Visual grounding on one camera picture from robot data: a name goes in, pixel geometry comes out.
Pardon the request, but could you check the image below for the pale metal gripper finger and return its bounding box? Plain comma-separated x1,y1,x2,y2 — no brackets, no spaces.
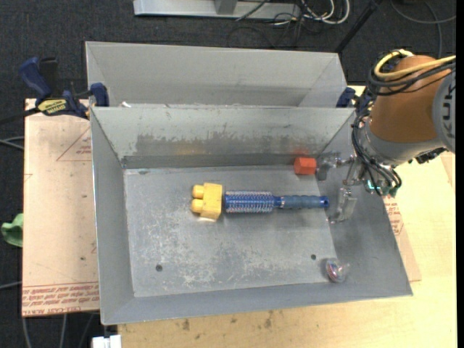
327,187,358,225
316,152,344,182

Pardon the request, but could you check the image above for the red-orange small block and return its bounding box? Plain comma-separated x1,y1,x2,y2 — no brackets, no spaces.
293,156,318,176

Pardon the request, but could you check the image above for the clear glass ball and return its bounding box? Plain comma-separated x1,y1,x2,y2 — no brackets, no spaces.
324,257,351,284

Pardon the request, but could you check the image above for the blue round hairbrush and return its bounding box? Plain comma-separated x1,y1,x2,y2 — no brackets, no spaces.
222,190,331,215

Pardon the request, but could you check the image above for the grey metal bin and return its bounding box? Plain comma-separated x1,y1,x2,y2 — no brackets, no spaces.
84,41,414,326

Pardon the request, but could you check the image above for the yellow toy building block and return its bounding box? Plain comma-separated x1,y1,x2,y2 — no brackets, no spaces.
190,182,224,222

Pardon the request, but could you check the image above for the brown cardboard board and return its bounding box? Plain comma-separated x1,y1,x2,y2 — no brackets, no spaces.
21,98,423,318

